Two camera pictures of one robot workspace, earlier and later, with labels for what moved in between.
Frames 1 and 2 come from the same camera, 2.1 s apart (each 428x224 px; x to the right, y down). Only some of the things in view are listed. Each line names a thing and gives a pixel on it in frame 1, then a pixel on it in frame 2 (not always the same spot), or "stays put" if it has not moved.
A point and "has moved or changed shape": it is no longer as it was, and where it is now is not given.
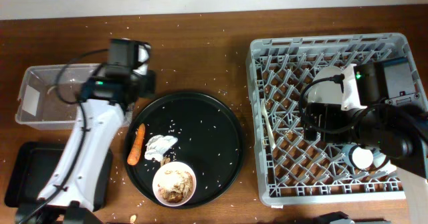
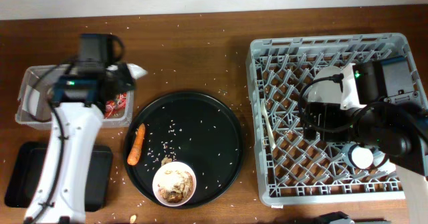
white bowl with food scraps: [174, 184] stays put
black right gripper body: [337, 125] stays put
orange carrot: [135, 151] stays put
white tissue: [157, 145] has moved or changed shape
